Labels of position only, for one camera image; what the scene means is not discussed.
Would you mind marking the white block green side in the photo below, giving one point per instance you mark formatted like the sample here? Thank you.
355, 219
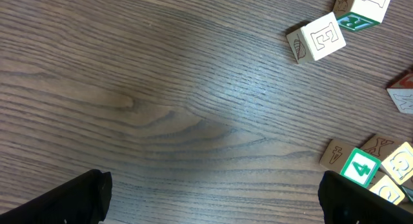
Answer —
356, 15

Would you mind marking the green number four block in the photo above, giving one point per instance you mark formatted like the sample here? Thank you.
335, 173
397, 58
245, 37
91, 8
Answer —
350, 162

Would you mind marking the yellow block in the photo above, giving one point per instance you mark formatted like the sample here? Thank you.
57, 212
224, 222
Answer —
395, 156
383, 186

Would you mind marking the yellow block lower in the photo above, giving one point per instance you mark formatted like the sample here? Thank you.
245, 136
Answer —
383, 186

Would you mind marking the white block blue side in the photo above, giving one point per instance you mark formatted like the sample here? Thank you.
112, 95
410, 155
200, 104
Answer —
401, 94

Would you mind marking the white block red side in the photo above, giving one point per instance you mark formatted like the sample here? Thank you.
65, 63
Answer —
317, 39

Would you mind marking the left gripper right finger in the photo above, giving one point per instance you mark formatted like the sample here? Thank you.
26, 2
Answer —
344, 202

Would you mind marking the yellow block upper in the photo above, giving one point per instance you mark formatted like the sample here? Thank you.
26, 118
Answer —
395, 156

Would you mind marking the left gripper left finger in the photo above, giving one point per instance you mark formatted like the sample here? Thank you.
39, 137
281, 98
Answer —
82, 200

